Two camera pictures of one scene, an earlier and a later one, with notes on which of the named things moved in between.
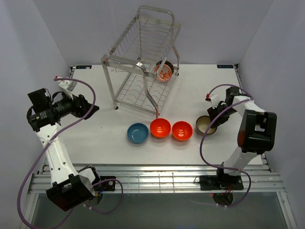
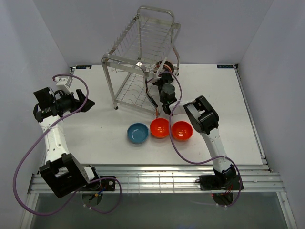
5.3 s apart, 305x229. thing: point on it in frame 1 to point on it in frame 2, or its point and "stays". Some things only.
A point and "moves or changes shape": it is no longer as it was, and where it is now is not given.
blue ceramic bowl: [137, 133] stays
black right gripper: [212, 112] to [165, 77]
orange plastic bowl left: [160, 128] stays
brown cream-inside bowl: [202, 123] moves or changes shape
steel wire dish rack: [140, 67] stays
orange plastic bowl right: [182, 130] stays
